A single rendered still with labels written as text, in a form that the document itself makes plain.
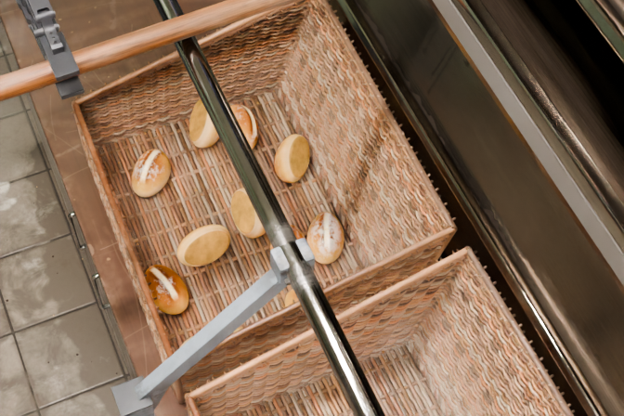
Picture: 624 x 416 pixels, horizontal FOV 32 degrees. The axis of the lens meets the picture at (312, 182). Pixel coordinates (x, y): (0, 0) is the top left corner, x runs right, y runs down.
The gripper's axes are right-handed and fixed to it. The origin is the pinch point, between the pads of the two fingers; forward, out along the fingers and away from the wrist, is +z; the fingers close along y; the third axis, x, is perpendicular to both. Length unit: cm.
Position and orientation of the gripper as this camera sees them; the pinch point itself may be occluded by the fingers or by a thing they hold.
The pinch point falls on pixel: (61, 65)
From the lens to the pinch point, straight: 139.8
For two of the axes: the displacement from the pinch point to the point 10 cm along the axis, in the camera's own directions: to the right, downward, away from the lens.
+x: -9.0, 3.4, -2.6
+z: 4.3, 7.7, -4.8
